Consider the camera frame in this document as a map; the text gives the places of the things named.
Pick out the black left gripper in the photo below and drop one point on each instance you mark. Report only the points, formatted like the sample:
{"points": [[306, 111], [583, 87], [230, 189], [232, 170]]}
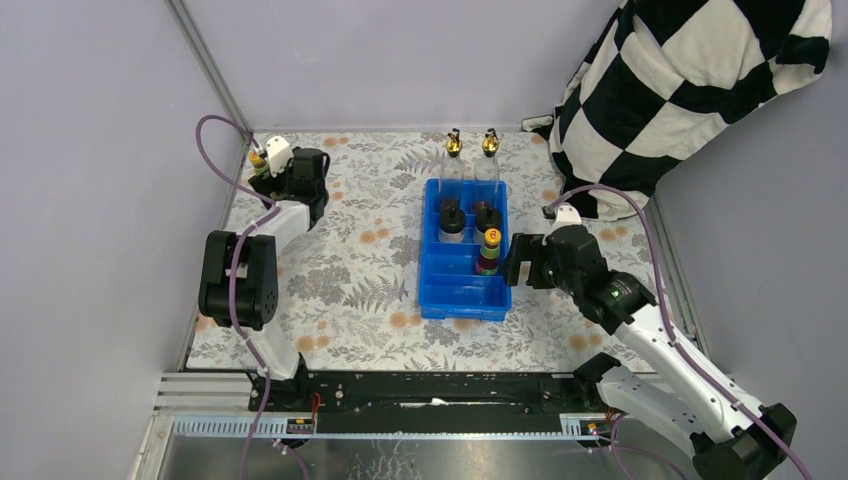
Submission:
{"points": [[267, 185]]}

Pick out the black white checkered cloth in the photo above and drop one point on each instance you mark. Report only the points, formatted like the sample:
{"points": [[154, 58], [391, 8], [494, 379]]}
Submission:
{"points": [[663, 79]]}

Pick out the glass oil bottle gold spout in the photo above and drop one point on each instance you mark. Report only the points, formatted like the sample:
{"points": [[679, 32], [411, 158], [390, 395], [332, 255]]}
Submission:
{"points": [[451, 172]]}

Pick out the blue plastic divided bin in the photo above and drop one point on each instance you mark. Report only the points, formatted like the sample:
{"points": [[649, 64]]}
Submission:
{"points": [[449, 284]]}

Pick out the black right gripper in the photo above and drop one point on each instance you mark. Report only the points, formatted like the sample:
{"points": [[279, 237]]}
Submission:
{"points": [[527, 247]]}

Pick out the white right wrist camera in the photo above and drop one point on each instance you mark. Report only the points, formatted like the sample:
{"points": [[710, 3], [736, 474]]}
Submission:
{"points": [[561, 215]]}

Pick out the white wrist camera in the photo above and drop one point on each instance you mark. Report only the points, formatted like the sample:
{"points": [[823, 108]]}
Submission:
{"points": [[279, 152], [561, 215]]}

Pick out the black lid spice jar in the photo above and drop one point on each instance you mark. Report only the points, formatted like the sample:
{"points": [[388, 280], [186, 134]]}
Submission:
{"points": [[487, 217], [451, 224]]}

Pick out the brown sauce bottle yellow cap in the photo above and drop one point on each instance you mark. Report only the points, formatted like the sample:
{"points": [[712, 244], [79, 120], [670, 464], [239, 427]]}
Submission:
{"points": [[259, 162]]}

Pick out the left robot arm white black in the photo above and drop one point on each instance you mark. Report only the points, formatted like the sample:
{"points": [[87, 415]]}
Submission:
{"points": [[239, 279]]}

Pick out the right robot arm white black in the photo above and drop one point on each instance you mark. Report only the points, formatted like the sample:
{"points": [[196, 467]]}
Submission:
{"points": [[726, 432]]}

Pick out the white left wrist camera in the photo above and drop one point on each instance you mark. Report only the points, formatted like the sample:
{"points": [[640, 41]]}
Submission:
{"points": [[279, 152]]}

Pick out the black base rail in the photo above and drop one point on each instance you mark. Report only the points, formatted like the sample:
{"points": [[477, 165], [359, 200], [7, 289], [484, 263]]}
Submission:
{"points": [[427, 402]]}

